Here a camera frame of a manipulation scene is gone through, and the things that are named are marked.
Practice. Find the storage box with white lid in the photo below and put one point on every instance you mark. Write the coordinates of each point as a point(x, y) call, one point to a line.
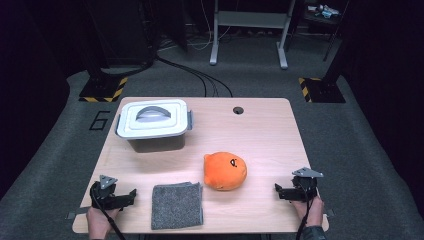
point(153, 120)

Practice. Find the grey tape piece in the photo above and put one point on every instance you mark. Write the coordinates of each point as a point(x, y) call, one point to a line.
point(330, 213)
point(75, 213)

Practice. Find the dark side table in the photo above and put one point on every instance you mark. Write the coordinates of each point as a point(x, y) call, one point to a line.
point(320, 20)

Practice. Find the white metal desk frame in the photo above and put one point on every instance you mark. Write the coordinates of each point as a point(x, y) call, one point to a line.
point(250, 19)

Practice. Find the grey towel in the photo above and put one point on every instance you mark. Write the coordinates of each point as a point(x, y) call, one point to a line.
point(176, 206)

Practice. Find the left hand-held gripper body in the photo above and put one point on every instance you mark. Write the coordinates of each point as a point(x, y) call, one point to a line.
point(100, 198)

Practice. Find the striped black stand base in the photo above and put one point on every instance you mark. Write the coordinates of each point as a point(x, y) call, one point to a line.
point(325, 90)
point(100, 90)

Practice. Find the orange plush toy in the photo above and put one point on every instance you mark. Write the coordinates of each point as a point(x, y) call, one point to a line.
point(225, 171)

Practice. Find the person's left hand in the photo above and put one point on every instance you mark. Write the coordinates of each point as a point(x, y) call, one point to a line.
point(98, 223)

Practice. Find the black equipment cabinet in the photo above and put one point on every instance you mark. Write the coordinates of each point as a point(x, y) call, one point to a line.
point(126, 33)

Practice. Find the black table grommet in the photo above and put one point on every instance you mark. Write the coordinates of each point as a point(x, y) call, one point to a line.
point(238, 110)

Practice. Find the pale small clutter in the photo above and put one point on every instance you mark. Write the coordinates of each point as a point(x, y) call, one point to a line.
point(325, 11)

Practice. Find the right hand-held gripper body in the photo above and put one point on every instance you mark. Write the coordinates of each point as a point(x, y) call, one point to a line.
point(305, 190)

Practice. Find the person's right hand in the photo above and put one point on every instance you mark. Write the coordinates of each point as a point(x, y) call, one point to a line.
point(313, 215)

